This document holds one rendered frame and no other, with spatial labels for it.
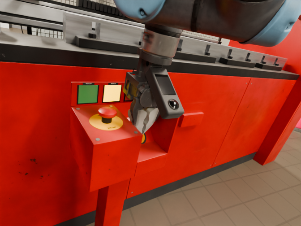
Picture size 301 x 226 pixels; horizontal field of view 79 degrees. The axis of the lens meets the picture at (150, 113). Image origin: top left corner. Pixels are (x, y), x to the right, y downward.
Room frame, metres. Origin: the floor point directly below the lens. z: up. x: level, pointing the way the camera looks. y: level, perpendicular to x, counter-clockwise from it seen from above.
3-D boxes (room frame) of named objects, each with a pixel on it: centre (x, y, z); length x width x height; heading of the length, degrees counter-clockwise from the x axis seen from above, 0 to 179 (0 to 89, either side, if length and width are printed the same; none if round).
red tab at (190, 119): (0.90, -0.22, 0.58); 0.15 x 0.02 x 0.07; 127
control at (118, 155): (0.39, 0.06, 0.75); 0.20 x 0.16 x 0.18; 130
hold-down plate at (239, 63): (1.21, -0.46, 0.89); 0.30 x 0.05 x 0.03; 127
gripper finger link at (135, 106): (0.39, 0.03, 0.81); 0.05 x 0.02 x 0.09; 130
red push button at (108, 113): (0.35, 0.09, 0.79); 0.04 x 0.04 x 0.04
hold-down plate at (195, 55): (0.97, -0.14, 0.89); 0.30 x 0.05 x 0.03; 127
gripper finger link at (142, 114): (0.41, 0.04, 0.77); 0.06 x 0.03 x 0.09; 40
